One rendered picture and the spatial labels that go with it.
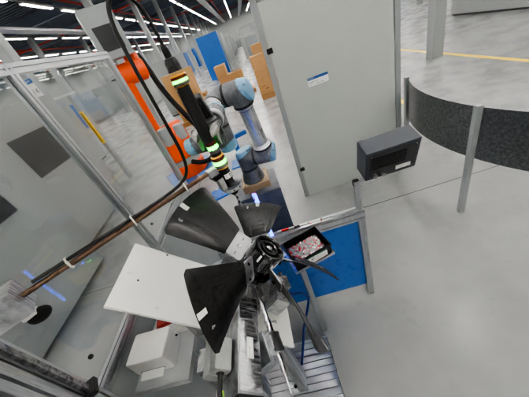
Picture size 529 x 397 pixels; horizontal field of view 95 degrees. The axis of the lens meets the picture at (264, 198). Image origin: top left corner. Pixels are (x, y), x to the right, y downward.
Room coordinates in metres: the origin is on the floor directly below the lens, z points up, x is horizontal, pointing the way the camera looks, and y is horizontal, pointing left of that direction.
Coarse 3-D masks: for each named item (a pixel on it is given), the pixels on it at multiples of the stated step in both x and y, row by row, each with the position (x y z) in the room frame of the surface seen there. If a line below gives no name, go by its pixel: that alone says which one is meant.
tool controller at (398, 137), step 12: (384, 132) 1.03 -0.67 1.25; (396, 132) 1.00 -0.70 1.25; (408, 132) 0.97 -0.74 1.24; (360, 144) 1.02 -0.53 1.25; (372, 144) 0.99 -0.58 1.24; (384, 144) 0.96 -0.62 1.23; (396, 144) 0.93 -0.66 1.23; (408, 144) 0.92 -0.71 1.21; (360, 156) 1.02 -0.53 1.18; (372, 156) 0.94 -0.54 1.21; (384, 156) 0.94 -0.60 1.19; (396, 156) 0.94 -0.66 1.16; (408, 156) 0.94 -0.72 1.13; (360, 168) 1.04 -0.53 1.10; (372, 168) 0.96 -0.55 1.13; (384, 168) 0.96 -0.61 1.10; (396, 168) 0.96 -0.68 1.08
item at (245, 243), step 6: (240, 234) 0.70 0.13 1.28; (234, 240) 0.69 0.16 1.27; (240, 240) 0.69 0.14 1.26; (246, 240) 0.68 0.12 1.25; (234, 246) 0.67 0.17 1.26; (246, 246) 0.67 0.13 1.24; (228, 252) 0.66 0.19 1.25; (234, 252) 0.66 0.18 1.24; (240, 252) 0.66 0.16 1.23; (240, 258) 0.64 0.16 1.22
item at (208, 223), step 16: (208, 192) 0.83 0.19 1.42; (176, 208) 0.76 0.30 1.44; (192, 208) 0.77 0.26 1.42; (208, 208) 0.77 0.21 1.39; (176, 224) 0.72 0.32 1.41; (192, 224) 0.72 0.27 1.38; (208, 224) 0.72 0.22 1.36; (224, 224) 0.72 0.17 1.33; (192, 240) 0.68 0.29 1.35; (208, 240) 0.68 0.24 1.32; (224, 240) 0.68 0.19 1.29
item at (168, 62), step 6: (162, 48) 0.73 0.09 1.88; (168, 54) 0.72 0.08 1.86; (168, 60) 0.72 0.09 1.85; (174, 60) 0.72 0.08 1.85; (168, 66) 0.72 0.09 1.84; (174, 66) 0.72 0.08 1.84; (180, 66) 0.73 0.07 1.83; (168, 72) 0.72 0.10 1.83; (228, 168) 0.73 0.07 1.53; (222, 174) 0.72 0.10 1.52; (228, 174) 0.72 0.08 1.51; (228, 180) 0.72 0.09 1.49; (234, 180) 0.73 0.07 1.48; (228, 186) 0.72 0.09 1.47; (234, 192) 0.72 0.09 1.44
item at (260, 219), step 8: (240, 208) 0.96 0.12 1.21; (256, 208) 0.94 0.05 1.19; (264, 208) 0.93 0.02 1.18; (272, 208) 0.92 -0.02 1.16; (280, 208) 0.93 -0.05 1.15; (240, 216) 0.91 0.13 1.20; (248, 216) 0.90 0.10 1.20; (256, 216) 0.88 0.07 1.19; (264, 216) 0.87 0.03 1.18; (272, 216) 0.86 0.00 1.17; (248, 224) 0.84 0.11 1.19; (256, 224) 0.82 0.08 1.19; (264, 224) 0.81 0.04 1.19; (272, 224) 0.80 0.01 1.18; (248, 232) 0.80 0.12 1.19; (256, 232) 0.78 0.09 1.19; (264, 232) 0.76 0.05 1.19
